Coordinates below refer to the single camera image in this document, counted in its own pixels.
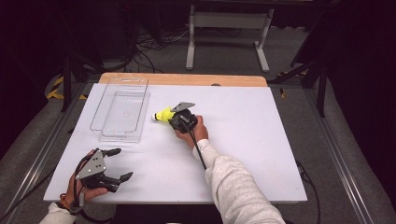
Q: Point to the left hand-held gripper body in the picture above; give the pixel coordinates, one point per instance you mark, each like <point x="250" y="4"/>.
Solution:
<point x="91" y="166"/>

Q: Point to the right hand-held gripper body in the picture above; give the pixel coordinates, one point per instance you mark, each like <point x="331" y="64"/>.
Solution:
<point x="183" y="123"/>

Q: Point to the person's right hand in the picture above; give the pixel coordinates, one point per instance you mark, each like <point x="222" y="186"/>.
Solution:
<point x="200" y="130"/>

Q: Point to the person's left hand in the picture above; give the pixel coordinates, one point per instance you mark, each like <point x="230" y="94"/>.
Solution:
<point x="91" y="194"/>

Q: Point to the wooden table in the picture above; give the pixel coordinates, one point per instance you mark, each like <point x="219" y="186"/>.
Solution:
<point x="186" y="79"/>

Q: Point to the clear plastic container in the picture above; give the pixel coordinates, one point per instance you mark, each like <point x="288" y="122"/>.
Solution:
<point x="124" y="109"/>

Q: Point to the white board sheet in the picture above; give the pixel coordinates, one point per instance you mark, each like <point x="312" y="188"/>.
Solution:
<point x="249" y="140"/>

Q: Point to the black metal stand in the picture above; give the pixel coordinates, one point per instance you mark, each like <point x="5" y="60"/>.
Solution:
<point x="321" y="93"/>
<point x="66" y="87"/>

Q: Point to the yellow black hazard tape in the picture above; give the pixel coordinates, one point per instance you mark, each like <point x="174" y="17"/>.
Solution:
<point x="54" y="93"/>

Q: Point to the white metal stand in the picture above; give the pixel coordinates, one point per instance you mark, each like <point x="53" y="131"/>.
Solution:
<point x="230" y="20"/>

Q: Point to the aluminium rail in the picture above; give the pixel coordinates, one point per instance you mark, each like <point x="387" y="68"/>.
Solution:
<point x="45" y="149"/>
<point x="337" y="155"/>

